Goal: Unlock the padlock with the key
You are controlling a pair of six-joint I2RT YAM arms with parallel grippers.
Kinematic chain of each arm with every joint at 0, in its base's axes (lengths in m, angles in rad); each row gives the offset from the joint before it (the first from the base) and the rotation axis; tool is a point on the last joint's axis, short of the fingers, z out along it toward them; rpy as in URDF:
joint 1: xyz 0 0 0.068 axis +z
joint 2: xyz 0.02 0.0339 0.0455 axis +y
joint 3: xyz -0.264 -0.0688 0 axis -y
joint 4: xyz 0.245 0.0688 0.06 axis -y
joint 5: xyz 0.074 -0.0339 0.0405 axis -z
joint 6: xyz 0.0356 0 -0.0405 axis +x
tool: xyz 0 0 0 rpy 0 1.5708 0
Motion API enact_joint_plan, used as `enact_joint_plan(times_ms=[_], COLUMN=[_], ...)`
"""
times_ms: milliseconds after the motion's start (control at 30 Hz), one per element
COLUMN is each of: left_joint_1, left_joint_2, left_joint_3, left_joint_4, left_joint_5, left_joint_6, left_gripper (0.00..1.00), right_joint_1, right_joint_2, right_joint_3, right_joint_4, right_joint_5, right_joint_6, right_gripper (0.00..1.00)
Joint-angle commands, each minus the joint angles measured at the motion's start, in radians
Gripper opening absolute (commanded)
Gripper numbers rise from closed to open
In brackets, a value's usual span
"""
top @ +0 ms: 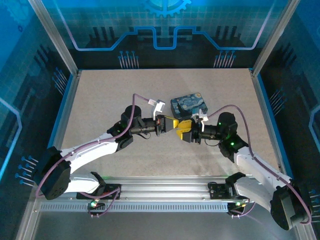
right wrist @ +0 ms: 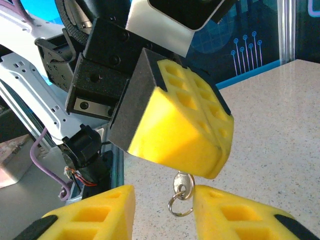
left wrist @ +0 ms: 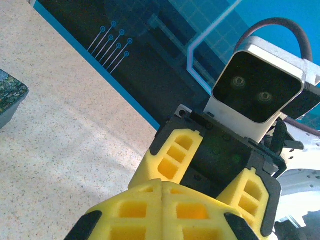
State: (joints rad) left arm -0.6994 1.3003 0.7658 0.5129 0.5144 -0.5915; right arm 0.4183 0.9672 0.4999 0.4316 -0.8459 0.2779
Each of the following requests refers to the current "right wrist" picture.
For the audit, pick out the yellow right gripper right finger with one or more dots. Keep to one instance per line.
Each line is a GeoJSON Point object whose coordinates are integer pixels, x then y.
{"type": "Point", "coordinates": [225, 225]}

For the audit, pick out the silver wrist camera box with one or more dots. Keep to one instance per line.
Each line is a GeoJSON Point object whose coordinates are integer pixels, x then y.
{"type": "Point", "coordinates": [162, 27]}

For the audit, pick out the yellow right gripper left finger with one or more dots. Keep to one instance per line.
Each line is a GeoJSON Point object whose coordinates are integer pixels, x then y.
{"type": "Point", "coordinates": [100, 215]}

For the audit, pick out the aluminium post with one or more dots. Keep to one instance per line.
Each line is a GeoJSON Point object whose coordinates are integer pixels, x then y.
{"type": "Point", "coordinates": [287, 30]}

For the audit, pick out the blue table edge strip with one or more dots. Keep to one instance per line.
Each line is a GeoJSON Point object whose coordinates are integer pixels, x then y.
{"type": "Point", "coordinates": [250, 73]}

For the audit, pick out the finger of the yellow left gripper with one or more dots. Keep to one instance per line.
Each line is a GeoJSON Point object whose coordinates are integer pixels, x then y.
{"type": "Point", "coordinates": [226, 140]}
{"type": "Point", "coordinates": [162, 130]}

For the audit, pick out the dark backdrop panel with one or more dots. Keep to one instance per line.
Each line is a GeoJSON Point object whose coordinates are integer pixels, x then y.
{"type": "Point", "coordinates": [307, 37]}

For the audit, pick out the white metal mounting frame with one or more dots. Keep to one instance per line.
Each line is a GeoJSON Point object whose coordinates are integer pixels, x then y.
{"type": "Point", "coordinates": [25, 75]}

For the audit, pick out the small silver key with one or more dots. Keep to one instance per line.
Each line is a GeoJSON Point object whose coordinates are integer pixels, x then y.
{"type": "Point", "coordinates": [178, 181]}

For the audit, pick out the blue circuit print backdrop panel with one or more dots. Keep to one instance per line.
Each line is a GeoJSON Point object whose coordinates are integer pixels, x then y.
{"type": "Point", "coordinates": [250, 25]}

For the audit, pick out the white box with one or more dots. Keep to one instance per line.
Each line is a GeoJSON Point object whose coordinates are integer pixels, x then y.
{"type": "Point", "coordinates": [12, 165]}

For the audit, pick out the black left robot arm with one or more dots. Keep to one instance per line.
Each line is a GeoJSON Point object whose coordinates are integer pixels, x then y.
{"type": "Point", "coordinates": [105, 10]}

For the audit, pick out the aluminium profile rail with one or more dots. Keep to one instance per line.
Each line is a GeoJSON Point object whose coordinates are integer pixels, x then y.
{"type": "Point", "coordinates": [117, 165]}

